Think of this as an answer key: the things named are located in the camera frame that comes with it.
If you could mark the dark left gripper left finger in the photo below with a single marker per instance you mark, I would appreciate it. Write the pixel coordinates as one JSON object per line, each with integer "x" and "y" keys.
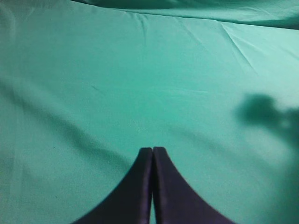
{"x": 130, "y": 201}

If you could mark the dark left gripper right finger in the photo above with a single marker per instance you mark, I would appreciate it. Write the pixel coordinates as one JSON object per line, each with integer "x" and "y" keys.
{"x": 175, "y": 201}

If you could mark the green cloth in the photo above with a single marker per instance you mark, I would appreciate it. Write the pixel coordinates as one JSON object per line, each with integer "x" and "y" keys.
{"x": 84, "y": 85}

